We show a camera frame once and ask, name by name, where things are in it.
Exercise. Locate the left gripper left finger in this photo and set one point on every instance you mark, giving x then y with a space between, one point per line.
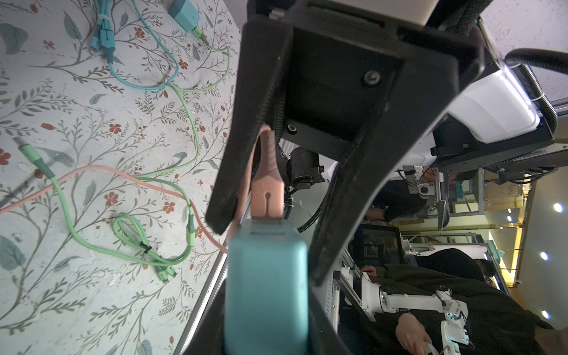
209 336

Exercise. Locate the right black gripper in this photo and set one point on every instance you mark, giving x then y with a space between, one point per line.
354 86

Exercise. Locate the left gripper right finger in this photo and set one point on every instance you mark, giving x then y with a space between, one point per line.
322 337

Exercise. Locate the teal usb charger block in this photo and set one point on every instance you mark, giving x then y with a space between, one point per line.
267 290

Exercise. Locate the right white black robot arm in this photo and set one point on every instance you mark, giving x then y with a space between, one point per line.
502 114

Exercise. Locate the person in dark clothes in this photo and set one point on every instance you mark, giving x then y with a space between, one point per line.
421 311

